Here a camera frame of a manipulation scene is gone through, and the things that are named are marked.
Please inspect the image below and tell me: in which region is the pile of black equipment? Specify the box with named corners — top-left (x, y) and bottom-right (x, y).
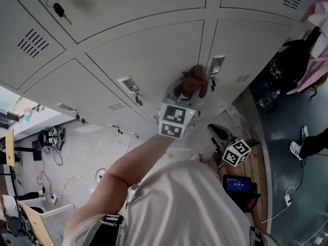
top-left (37, 127), bottom-right (66, 151)

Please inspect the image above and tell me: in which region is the person's right forearm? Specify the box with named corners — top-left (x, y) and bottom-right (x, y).
top-left (217, 162), bottom-right (231, 175)

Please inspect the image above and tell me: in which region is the person's white shirt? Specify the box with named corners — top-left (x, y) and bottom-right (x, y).
top-left (63, 159), bottom-right (277, 246)

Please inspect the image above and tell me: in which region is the black shoulder strap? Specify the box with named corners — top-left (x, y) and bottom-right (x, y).
top-left (98, 213), bottom-right (126, 246)

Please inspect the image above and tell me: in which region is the clear plastic water bottle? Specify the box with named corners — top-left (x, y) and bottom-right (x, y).
top-left (258, 90), bottom-right (281, 109)

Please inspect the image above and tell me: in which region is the pink garment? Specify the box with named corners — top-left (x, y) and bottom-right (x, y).
top-left (286, 0), bottom-right (328, 94)

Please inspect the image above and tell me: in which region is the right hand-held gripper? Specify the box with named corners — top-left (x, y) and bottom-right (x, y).
top-left (207, 124), bottom-right (252, 168)

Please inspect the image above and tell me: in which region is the person's left forearm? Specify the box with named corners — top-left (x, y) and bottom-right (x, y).
top-left (101, 133), bottom-right (180, 189)

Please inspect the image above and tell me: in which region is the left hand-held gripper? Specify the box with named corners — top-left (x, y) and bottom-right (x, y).
top-left (158, 77), bottom-right (201, 140)

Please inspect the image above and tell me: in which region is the white desk with wooden edge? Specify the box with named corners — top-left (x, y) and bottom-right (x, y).
top-left (16, 200), bottom-right (75, 246)

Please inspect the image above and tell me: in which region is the black printed tote bag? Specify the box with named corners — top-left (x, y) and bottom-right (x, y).
top-left (263, 38), bottom-right (312, 84)

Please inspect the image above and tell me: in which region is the white charger adapter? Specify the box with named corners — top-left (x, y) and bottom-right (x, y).
top-left (284, 187), bottom-right (295, 204)

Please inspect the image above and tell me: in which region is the grey metal locker cabinet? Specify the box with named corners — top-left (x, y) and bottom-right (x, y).
top-left (0, 0), bottom-right (308, 138)

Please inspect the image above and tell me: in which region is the wooden desk top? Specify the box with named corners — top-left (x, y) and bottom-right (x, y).
top-left (5, 128), bottom-right (16, 168)

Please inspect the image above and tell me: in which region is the neon yellow bag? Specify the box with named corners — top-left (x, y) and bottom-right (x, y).
top-left (309, 79), bottom-right (326, 97)

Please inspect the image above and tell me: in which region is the white charger cable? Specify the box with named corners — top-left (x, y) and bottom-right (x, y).
top-left (261, 201), bottom-right (290, 224)

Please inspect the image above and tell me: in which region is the grey metal locker door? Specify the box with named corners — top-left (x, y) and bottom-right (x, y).
top-left (85, 19), bottom-right (206, 122)

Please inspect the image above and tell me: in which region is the black device with blue screen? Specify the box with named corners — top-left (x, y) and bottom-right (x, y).
top-left (222, 174), bottom-right (261, 212)

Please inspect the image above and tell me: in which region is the black desk leg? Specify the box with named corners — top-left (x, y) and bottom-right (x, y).
top-left (14, 141), bottom-right (43, 161)

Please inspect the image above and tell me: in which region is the white window ledge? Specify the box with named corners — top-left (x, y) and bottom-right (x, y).
top-left (12, 109), bottom-right (77, 135)

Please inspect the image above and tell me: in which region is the brown wiping cloth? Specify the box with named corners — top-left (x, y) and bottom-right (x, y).
top-left (181, 64), bottom-right (209, 99)

